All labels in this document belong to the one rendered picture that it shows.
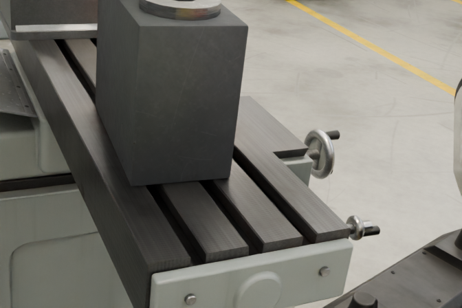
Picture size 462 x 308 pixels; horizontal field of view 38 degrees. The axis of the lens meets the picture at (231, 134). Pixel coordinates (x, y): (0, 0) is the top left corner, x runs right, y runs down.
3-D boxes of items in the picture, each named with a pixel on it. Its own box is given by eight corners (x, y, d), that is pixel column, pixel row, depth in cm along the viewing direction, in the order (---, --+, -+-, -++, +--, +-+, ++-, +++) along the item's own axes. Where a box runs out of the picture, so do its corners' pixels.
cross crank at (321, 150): (317, 162, 164) (325, 119, 159) (343, 185, 155) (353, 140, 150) (260, 169, 157) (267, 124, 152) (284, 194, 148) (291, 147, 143)
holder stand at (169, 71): (178, 104, 97) (190, -35, 88) (231, 179, 78) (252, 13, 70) (94, 107, 92) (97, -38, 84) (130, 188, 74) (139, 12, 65)
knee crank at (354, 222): (369, 227, 157) (375, 205, 154) (384, 241, 152) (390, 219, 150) (289, 241, 148) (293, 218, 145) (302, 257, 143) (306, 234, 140)
